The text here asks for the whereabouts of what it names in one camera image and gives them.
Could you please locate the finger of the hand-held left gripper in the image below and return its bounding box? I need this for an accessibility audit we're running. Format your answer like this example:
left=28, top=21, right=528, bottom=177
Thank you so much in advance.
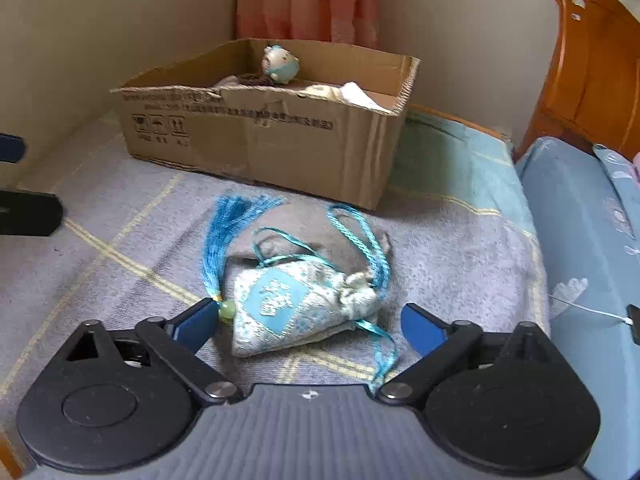
left=0, top=189, right=64, bottom=237
left=0, top=132, right=27, bottom=164

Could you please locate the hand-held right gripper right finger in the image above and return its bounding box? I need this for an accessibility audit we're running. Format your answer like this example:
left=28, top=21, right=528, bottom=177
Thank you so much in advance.
left=375, top=302, right=576, bottom=406

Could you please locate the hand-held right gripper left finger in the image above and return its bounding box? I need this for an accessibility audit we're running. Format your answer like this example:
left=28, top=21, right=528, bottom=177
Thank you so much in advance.
left=50, top=298, right=246, bottom=406

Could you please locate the blue embroidered tassel pouch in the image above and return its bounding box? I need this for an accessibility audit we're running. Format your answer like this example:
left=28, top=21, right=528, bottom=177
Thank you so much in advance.
left=200, top=195, right=401, bottom=396

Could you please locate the brown cardboard box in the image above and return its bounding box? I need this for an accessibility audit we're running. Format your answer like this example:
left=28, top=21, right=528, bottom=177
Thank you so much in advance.
left=110, top=37, right=422, bottom=211

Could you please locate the small blue white plush toy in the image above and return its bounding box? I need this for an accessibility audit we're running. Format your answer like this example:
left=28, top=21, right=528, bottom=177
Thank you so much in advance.
left=261, top=44, right=301, bottom=84

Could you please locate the grey checked blanket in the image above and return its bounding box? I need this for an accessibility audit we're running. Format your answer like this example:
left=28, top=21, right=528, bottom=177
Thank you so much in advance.
left=0, top=105, right=551, bottom=461

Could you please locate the blue floral bedsheet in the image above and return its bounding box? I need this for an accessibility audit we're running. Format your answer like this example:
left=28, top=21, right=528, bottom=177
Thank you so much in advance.
left=515, top=135, right=640, bottom=480

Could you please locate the white cloth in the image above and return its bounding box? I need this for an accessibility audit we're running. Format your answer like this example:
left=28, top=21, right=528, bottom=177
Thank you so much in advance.
left=345, top=81, right=398, bottom=113

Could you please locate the blue floral pillow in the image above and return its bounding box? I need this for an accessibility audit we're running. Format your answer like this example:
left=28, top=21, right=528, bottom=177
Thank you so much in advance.
left=592, top=143, right=640, bottom=241

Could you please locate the wooden headboard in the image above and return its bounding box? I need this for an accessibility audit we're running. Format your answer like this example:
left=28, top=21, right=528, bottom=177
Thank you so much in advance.
left=515, top=0, right=640, bottom=161

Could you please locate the pink striped curtain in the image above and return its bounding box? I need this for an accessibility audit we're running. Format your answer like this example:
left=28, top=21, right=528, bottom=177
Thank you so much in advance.
left=235, top=0, right=381, bottom=48

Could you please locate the white cable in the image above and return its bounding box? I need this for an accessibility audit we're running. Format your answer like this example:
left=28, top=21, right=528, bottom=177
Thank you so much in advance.
left=550, top=295, right=633, bottom=322

